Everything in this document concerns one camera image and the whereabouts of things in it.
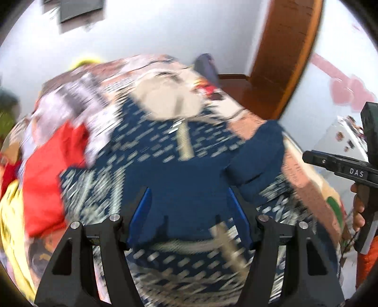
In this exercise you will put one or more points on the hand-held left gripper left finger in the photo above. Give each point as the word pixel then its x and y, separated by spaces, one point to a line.
pixel 141 212

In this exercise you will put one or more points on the black wall-mounted device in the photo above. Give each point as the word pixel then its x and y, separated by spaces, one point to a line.
pixel 81 8

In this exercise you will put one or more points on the purple bag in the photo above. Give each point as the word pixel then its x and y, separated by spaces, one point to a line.
pixel 206 69

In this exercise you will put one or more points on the printed bed blanket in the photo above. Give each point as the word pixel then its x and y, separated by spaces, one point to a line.
pixel 301 177

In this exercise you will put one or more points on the yellow cloth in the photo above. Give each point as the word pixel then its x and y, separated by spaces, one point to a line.
pixel 10 230

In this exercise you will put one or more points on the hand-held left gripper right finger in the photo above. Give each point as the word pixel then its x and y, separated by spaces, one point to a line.
pixel 237 212

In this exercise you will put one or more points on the pink heart wall decoration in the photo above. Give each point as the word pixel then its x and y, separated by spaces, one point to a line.
pixel 348 88

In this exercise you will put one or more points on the wooden door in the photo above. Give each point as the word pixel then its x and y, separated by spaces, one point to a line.
pixel 283 59

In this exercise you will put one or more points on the red cloth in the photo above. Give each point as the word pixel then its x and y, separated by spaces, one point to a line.
pixel 47 183

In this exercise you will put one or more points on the person's right hand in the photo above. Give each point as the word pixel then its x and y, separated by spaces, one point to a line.
pixel 358 212

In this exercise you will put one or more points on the yellow soft object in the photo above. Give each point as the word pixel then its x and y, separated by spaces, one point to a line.
pixel 85 63

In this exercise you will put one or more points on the white refrigerator with stickers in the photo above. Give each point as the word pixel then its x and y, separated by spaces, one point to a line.
pixel 336 138

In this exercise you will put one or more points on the navy patterned garment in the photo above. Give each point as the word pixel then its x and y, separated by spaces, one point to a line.
pixel 183 189

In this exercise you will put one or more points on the person's right forearm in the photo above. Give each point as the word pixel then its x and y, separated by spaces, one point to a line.
pixel 369 265

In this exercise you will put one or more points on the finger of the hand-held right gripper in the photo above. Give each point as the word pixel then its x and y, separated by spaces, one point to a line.
pixel 320 161

